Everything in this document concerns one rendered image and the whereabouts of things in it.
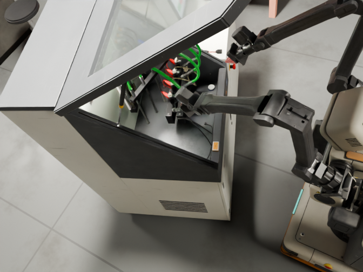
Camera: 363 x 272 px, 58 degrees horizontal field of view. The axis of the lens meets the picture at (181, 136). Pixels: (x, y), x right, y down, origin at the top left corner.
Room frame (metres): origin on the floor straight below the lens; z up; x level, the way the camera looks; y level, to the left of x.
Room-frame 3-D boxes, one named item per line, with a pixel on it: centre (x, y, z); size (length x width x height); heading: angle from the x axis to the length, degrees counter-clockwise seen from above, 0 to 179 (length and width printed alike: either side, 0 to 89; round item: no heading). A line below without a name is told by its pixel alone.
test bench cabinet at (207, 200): (1.11, 0.01, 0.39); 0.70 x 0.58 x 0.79; 154
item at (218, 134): (1.00, -0.24, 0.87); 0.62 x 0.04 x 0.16; 154
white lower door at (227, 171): (0.99, -0.25, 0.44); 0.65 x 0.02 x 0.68; 154
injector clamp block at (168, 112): (1.21, -0.07, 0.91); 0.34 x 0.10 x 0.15; 154
